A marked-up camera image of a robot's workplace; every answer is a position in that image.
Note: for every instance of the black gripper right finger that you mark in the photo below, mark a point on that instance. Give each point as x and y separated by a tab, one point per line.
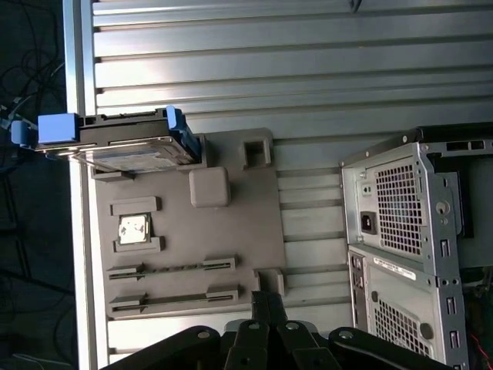
304	347

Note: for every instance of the silver CPU chip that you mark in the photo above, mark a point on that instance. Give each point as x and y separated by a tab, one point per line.
134	230

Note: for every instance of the grey parts rack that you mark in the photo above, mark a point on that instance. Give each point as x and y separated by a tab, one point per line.
215	246

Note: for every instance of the grey power supply unit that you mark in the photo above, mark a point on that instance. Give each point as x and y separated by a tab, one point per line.
369	246

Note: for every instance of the hard disk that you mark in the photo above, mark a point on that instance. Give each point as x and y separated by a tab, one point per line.
115	133

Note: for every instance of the black open PC case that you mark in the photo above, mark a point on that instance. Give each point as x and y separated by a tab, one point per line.
435	285

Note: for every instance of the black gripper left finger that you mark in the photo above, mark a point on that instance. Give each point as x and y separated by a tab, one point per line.
246	347

